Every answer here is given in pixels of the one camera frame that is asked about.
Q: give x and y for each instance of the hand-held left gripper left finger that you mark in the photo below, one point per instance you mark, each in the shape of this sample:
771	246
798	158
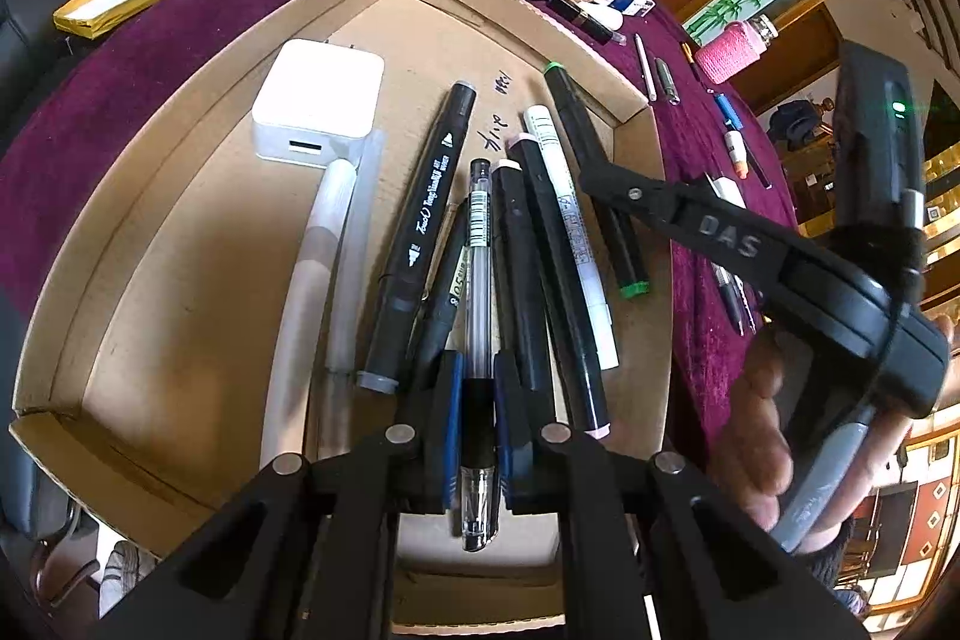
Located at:
452	430

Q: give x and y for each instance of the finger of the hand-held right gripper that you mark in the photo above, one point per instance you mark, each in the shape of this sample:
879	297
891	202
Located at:
720	227

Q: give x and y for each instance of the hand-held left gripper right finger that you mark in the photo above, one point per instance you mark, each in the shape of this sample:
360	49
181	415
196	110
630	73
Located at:
506	430

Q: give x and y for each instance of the white marker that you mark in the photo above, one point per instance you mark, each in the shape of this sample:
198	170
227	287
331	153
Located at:
555	175

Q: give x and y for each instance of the black marker with green caps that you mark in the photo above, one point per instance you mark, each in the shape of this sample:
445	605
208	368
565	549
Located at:
577	123

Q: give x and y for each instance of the clear gel pen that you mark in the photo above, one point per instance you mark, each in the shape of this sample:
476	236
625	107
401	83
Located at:
480	235

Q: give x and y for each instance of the black marker with grey caps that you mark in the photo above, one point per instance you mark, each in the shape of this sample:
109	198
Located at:
427	197

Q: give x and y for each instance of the shallow cardboard box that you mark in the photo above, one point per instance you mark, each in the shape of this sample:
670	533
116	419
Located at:
225	220

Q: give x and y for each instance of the white charger plug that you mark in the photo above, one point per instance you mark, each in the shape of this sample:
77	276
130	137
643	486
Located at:
315	85

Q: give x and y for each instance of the person's right hand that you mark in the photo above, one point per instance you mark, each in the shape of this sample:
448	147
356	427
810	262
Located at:
757	430

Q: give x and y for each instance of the white square adapter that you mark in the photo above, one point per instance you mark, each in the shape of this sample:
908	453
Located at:
731	190

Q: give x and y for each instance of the dark blue pen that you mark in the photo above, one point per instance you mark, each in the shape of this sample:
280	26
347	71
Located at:
757	164

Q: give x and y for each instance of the white tube with orange tip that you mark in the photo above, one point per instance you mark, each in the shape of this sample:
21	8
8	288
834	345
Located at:
735	149

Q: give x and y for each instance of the blue eraser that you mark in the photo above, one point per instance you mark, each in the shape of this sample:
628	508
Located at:
727	111

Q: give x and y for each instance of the slim black pen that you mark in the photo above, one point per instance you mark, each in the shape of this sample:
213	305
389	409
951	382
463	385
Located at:
446	295

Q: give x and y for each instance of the green lighter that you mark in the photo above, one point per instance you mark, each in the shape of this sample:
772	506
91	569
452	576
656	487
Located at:
667	81

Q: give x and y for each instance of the small orange screwdriver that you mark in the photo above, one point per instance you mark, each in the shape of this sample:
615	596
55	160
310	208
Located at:
688	57

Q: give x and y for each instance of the bottle in pink knitted sleeve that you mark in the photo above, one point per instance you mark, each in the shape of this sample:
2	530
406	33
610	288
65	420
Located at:
727	51

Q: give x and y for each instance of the thin white pen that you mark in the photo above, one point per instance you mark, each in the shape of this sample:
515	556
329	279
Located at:
645	66

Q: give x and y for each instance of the thick white pen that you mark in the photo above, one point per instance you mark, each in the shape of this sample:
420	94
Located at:
315	280

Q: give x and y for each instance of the black cylindrical tube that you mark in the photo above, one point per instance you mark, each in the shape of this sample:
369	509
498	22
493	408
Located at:
581	14

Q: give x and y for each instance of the grey shoe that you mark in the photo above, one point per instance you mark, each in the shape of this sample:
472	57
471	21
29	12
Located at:
127	576

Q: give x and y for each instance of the purple tablecloth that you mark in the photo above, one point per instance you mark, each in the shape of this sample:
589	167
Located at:
150	85

